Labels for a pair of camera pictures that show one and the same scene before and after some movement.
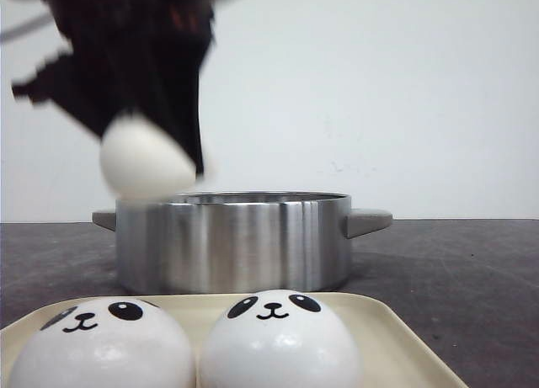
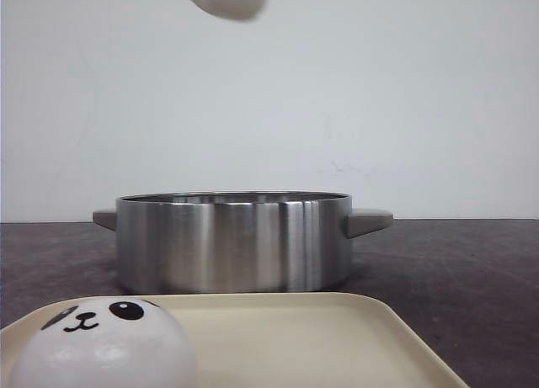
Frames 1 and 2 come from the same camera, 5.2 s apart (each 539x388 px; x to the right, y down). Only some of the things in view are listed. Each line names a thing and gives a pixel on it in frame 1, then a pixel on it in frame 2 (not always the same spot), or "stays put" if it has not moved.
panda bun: (277, 338) to (228, 1)
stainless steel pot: (237, 241) stays put
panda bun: (104, 342) stays put
